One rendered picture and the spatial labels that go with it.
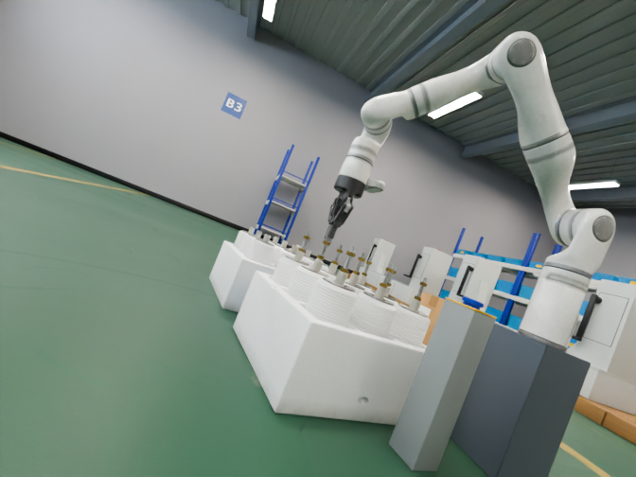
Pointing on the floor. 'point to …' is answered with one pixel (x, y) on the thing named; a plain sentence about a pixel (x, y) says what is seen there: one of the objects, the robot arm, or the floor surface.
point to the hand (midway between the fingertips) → (330, 233)
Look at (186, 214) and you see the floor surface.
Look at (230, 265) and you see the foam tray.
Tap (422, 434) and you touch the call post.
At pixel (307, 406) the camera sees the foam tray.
